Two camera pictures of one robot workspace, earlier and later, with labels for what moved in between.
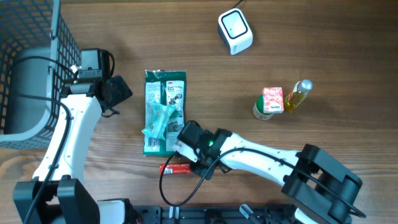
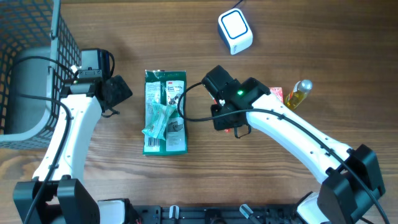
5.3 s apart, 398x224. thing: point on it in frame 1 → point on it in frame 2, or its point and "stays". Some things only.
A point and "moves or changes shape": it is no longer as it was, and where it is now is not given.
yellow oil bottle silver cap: x=298 y=94 stays
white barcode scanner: x=235 y=30 stays
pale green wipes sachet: x=160 y=114 stays
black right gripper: x=198 y=167 → x=219 y=124
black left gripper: x=120 y=89 stays
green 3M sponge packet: x=169 y=86 stays
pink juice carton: x=259 y=108 moves or changes shape
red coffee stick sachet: x=175 y=168 → x=227 y=130
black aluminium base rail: x=222 y=214 stays
